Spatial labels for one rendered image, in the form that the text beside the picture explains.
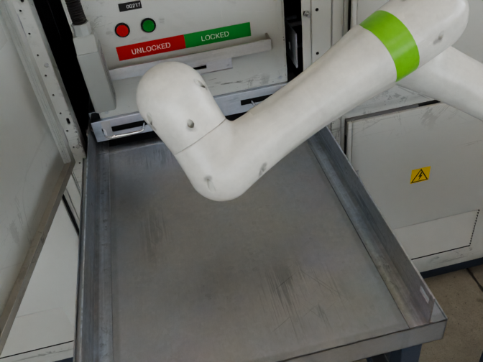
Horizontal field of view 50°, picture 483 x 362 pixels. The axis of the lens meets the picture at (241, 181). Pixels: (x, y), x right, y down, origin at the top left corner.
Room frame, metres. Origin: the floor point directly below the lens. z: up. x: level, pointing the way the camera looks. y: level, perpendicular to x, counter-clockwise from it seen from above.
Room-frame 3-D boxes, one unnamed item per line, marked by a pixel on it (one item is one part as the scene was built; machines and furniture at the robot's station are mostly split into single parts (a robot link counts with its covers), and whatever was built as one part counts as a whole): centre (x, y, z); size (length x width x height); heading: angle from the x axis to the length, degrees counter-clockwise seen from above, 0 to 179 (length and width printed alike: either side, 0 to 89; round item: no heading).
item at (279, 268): (0.78, 0.04, 0.82); 0.68 x 0.62 x 0.06; 7
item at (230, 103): (1.17, 0.09, 0.89); 0.54 x 0.05 x 0.06; 97
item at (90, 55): (1.06, 0.29, 1.09); 0.08 x 0.05 x 0.17; 7
